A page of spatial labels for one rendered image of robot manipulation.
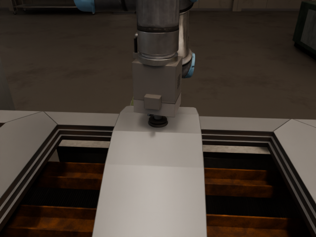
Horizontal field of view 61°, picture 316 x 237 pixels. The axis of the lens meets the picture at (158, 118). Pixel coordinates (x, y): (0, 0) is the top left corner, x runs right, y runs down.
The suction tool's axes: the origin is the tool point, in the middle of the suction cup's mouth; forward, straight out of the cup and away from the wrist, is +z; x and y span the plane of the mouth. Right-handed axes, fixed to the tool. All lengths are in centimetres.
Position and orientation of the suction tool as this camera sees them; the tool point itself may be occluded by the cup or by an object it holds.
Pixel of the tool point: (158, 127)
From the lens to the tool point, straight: 58.0
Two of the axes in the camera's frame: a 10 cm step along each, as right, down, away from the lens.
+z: 0.0, 8.7, 4.9
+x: 2.6, -4.8, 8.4
